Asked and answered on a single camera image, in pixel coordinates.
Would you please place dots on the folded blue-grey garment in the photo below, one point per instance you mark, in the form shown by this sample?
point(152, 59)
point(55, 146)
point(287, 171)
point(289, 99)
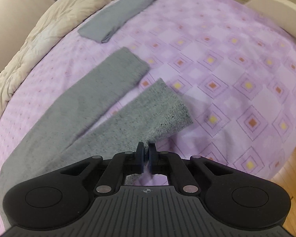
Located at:
point(110, 19)

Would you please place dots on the cream quilted comforter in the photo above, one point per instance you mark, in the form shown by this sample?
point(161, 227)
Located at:
point(59, 19)

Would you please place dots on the purple patterned bed sheet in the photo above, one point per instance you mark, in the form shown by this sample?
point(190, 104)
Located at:
point(232, 66)

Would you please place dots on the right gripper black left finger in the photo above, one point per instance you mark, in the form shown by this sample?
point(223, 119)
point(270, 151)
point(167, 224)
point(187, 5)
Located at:
point(139, 158)

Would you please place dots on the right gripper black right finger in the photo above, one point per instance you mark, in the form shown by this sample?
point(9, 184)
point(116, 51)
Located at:
point(153, 158)

